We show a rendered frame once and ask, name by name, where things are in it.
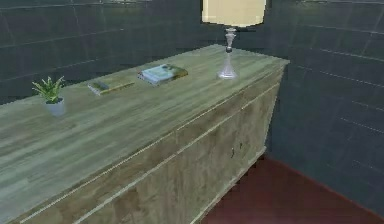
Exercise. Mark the green and yellow book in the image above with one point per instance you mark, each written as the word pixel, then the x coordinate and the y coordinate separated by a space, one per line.
pixel 106 87

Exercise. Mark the pale wooden sideboard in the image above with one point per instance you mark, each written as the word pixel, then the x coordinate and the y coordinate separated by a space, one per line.
pixel 140 140

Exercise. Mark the small green houseplant grey pot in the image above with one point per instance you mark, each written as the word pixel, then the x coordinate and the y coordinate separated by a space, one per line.
pixel 53 96

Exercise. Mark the table lamp with cream shade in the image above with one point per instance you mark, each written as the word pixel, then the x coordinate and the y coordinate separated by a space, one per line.
pixel 233 11

